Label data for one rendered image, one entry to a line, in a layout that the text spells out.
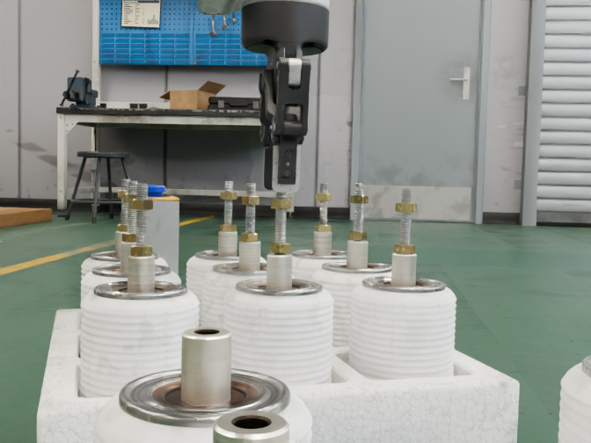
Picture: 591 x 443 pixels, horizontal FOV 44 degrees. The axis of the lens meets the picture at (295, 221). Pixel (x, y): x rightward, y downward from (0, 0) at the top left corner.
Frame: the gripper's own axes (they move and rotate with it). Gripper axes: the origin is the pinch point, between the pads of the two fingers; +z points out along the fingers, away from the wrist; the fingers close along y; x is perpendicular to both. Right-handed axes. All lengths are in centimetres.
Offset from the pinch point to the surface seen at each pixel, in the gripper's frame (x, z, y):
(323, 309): -3.5, 11.0, -3.6
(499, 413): -18.7, 19.5, -5.6
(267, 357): 1.2, 14.7, -4.9
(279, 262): 0.0, 7.4, -1.4
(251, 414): 6.0, 7.0, -41.7
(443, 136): -184, -33, 467
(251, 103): -36, -49, 447
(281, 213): -0.1, 3.2, -0.8
